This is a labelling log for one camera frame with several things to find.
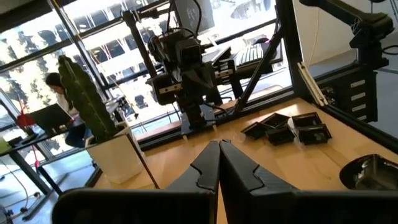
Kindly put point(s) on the red mug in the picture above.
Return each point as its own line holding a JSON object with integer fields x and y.
{"x": 25, "y": 120}

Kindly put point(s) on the dark window frame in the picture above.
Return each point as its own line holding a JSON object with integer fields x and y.
{"x": 77, "y": 46}

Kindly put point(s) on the silver rig bracket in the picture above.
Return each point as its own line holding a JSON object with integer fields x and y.
{"x": 313, "y": 85}

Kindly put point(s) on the yellow-green bottle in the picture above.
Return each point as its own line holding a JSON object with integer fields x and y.
{"x": 4, "y": 145}

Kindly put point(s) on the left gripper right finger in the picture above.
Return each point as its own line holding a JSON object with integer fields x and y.
{"x": 242, "y": 174}

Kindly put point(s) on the person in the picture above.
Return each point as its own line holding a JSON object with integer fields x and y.
{"x": 54, "y": 82}

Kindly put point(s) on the green cactus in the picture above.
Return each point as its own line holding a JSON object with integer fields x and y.
{"x": 88, "y": 99}

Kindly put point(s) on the black rig upright post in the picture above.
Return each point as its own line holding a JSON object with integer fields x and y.
{"x": 289, "y": 46}

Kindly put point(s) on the black laptop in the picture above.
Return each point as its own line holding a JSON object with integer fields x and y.
{"x": 49, "y": 118}

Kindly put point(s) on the black leaf-shaped mini plate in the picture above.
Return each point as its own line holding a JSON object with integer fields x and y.
{"x": 370, "y": 174}

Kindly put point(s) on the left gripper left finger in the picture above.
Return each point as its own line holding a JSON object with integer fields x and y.
{"x": 205, "y": 174}

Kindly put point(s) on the black diagonal rig strut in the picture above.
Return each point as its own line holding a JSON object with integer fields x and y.
{"x": 258, "y": 71}

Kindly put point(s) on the black slanted pole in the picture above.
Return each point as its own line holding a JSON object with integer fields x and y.
{"x": 140, "y": 46}

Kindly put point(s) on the black small square mini plate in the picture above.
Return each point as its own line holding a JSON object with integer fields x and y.
{"x": 306, "y": 119}
{"x": 280, "y": 136}
{"x": 275, "y": 119}
{"x": 256, "y": 130}
{"x": 314, "y": 134}

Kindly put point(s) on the dark office desk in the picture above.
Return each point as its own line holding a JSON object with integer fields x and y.
{"x": 31, "y": 137}

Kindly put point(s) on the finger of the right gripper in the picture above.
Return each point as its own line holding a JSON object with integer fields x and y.
{"x": 191, "y": 87}
{"x": 208, "y": 82}

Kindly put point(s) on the black aluminium table frame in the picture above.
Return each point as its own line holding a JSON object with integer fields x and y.
{"x": 155, "y": 141}

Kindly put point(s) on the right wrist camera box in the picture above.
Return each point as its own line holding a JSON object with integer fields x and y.
{"x": 189, "y": 53}

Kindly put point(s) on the dark desk monitor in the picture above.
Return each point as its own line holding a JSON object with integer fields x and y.
{"x": 199, "y": 15}

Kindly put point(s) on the black drawer unit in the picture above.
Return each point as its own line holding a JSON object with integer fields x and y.
{"x": 342, "y": 93}

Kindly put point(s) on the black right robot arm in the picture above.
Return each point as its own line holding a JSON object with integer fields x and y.
{"x": 196, "y": 115}

